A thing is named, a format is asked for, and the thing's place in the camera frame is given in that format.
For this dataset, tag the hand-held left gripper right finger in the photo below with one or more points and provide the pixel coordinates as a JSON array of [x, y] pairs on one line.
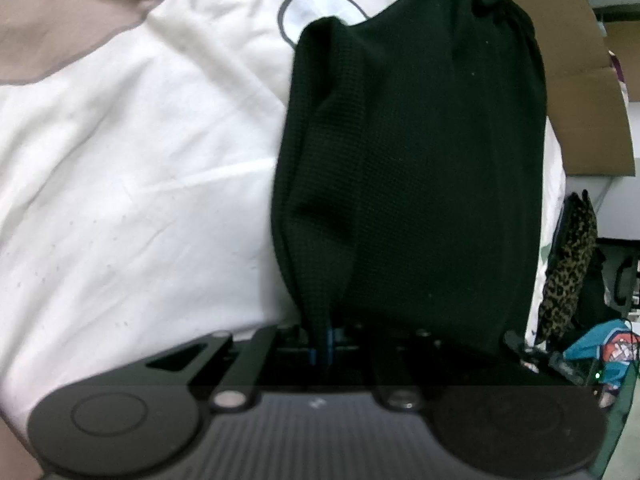
[[330, 347]]

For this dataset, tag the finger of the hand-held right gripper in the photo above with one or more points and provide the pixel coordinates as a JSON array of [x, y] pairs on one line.
[[520, 347]]

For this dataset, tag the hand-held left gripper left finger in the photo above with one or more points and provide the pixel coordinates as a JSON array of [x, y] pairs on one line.
[[312, 352]]

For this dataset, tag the black garment bear print lining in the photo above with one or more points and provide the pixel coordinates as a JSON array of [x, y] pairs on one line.
[[410, 160]]

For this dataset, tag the teal cartoon printed cloth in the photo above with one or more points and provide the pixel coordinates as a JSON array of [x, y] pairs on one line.
[[582, 350]]

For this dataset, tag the black folded cloth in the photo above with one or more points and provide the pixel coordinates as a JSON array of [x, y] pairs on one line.
[[595, 300]]

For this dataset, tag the leopard print garment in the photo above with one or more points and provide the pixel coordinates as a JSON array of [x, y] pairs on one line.
[[570, 270]]

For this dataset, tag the green cloth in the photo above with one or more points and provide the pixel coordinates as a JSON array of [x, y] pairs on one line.
[[625, 410]]

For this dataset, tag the bear printed white blanket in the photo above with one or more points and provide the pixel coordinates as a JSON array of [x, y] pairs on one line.
[[150, 160]]

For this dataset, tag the brown cardboard sheet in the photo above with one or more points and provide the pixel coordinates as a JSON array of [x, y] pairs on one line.
[[575, 85]]

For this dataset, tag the purple white refill bag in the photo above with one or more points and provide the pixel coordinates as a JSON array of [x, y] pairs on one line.
[[620, 67]]

